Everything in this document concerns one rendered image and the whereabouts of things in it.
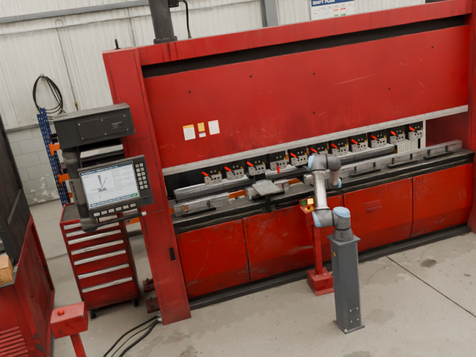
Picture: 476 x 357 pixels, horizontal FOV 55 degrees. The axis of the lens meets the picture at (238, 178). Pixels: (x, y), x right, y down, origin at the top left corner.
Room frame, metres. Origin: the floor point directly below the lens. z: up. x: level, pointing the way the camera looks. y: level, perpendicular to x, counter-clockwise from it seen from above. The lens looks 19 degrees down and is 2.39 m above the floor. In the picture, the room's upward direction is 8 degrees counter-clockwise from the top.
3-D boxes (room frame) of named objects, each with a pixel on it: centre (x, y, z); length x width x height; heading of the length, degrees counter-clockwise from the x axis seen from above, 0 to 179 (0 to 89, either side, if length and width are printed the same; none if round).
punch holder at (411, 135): (4.19, -1.73, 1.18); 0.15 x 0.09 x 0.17; 103
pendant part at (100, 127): (3.11, 0.92, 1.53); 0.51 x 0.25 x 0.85; 108
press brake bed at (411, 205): (3.94, -0.84, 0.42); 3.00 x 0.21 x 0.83; 103
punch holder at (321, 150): (3.97, -0.76, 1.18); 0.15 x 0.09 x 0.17; 103
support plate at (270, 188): (3.70, -0.23, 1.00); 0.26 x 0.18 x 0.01; 13
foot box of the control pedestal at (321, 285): (3.60, -0.62, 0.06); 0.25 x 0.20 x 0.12; 8
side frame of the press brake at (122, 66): (3.79, 0.79, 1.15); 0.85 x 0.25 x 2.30; 13
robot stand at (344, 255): (3.02, -0.71, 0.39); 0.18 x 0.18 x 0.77; 17
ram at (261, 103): (3.99, -0.83, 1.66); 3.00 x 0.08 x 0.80; 103
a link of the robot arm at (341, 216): (3.02, -0.70, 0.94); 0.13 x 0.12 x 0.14; 81
